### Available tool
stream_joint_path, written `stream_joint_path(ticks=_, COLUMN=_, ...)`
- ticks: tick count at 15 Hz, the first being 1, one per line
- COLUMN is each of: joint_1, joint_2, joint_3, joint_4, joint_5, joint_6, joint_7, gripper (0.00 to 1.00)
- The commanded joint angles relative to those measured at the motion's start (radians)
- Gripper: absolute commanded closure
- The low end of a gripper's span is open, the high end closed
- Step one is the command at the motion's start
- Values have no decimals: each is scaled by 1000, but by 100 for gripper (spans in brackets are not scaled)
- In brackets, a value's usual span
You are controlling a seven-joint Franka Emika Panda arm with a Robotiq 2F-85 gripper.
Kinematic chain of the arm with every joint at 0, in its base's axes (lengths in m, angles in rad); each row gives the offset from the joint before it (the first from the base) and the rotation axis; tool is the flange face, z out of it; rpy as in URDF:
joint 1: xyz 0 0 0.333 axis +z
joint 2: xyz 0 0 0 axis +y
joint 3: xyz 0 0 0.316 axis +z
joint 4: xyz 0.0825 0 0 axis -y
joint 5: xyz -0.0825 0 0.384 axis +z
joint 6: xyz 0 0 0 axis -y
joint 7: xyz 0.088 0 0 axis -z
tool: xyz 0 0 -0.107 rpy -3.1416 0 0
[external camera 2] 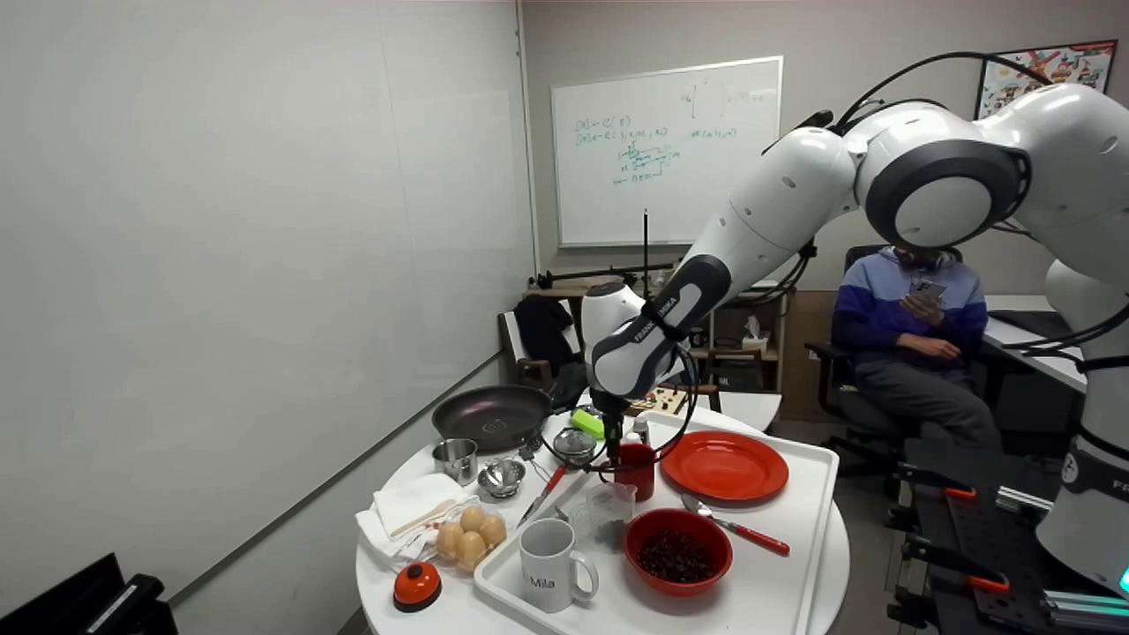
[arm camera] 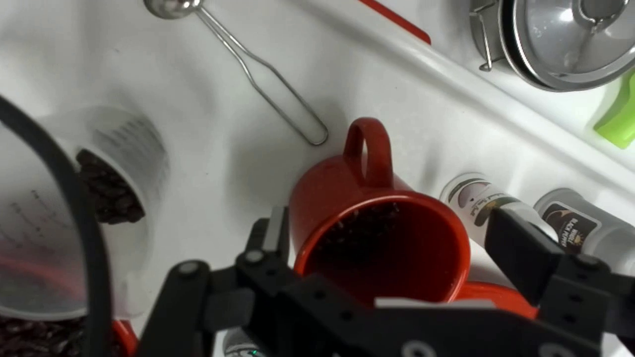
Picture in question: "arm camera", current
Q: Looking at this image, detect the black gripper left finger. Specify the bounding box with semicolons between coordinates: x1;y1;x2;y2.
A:
142;205;314;357

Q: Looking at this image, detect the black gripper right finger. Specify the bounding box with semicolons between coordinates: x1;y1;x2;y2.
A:
485;207;635;357

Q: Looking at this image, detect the small clear cup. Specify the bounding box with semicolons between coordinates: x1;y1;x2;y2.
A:
0;108;169;324

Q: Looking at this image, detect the red mug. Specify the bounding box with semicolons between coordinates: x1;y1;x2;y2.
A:
288;118;475;312

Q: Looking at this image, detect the small seasoning bottle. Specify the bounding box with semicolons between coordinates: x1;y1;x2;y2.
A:
534;187;635;260
439;173;532;231

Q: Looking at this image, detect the white plastic tray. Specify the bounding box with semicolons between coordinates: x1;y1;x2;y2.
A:
0;0;635;357

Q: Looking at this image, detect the green plastic tool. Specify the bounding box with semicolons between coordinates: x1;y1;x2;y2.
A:
592;68;635;151

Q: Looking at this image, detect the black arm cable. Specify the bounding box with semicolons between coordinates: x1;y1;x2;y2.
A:
0;96;118;357

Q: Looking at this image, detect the wire handled metal scoop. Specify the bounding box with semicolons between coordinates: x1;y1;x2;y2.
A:
144;0;332;149

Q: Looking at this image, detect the red handled mesh strainer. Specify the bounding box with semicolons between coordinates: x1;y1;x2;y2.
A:
469;0;635;94

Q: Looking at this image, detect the red handled table knife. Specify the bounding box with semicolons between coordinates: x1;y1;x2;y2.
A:
358;0;435;48

